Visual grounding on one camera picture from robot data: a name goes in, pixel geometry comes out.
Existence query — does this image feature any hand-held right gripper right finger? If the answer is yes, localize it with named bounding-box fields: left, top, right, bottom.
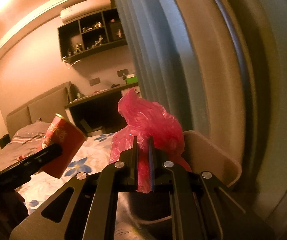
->
left=149, top=137, right=276, bottom=240

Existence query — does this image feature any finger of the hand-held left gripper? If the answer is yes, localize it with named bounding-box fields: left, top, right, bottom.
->
left=0, top=144, right=63, bottom=189

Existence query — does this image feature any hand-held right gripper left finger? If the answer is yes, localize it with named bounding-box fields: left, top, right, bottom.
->
left=10, top=136, right=138, bottom=240

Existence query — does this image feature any dark red paper cup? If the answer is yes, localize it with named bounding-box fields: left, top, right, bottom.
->
left=42, top=114, right=87, bottom=178

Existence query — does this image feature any red translucent plastic bag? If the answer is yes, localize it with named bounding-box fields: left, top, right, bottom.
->
left=110, top=89, right=191, bottom=193

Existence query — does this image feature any brown plastic waste bin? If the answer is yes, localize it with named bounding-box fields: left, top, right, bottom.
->
left=116, top=130, right=243, bottom=230

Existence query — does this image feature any black bedside box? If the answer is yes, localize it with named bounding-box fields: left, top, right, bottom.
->
left=0, top=134, right=10, bottom=148

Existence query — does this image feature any grey striped bedding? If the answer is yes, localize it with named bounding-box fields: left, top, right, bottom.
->
left=0, top=121, right=54, bottom=160

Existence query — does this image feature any brown padded headboard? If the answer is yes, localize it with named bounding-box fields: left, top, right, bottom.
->
left=6, top=81, right=71, bottom=138

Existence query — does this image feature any white cabinet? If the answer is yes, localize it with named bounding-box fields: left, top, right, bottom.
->
left=122, top=87, right=141, bottom=100

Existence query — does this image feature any dark desk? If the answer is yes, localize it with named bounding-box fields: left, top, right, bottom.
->
left=65, top=85, right=139, bottom=135

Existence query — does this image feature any blue grey curtain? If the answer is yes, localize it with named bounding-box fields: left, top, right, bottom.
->
left=111, top=0, right=201, bottom=133

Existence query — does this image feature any group of small figurines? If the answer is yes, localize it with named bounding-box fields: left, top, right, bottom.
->
left=67, top=21, right=122, bottom=55

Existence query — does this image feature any white air conditioner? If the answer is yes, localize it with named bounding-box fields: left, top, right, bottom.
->
left=60, top=0, right=111, bottom=22

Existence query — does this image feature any white cable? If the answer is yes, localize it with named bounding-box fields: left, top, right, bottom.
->
left=68, top=59, right=84, bottom=69

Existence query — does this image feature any dark wall shelf unit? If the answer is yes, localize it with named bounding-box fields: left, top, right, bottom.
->
left=58, top=7, right=127, bottom=64

